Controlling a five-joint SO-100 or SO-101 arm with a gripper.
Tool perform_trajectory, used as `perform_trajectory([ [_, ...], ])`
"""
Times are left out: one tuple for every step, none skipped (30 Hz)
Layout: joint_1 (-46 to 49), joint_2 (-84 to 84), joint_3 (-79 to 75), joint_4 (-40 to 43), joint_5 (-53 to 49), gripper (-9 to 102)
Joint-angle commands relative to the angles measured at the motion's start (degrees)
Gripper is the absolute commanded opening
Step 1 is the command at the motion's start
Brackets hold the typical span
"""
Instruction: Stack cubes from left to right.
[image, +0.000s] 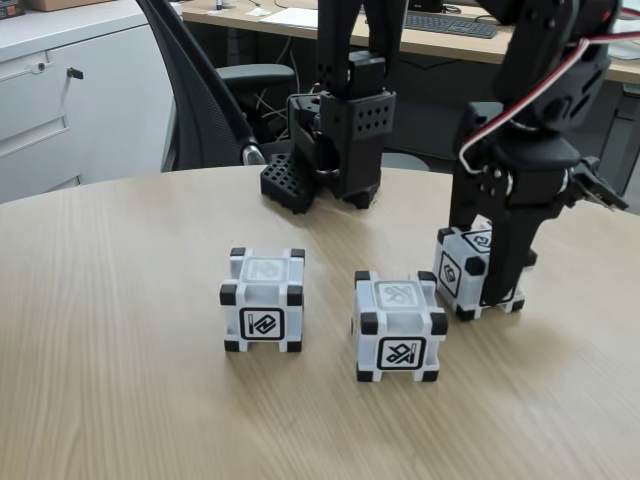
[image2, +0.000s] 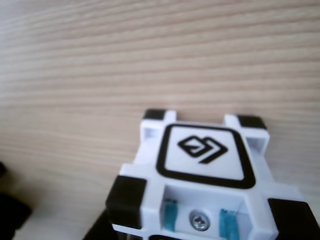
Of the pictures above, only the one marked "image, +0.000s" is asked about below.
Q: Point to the white cube with diamond symbol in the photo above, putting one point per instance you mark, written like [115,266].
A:
[462,280]

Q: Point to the white cube with crossed symbol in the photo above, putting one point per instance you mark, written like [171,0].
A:
[400,325]

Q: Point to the silver laptop stand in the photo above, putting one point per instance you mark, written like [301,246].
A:
[625,50]

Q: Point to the wooden office desk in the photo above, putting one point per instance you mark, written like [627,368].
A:
[440,50]

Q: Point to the black keyboard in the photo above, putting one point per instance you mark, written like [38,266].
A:
[450,26]

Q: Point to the white cube with zigzag symbol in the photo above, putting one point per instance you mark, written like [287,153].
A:
[262,300]

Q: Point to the white paper sheets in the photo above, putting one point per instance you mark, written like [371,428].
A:
[280,16]

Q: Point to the black mesh office chair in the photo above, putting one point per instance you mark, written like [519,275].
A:
[200,100]

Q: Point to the white drawer cabinet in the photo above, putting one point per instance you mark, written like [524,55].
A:
[100,100]

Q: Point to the black cabinet key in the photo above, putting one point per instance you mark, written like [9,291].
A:
[75,73]

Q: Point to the cardboard box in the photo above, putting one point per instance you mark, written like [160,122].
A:
[80,4]

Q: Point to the dark small box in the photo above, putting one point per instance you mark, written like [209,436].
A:
[11,9]

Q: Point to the gripper camera module with mount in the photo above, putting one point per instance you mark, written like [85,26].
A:
[597,187]

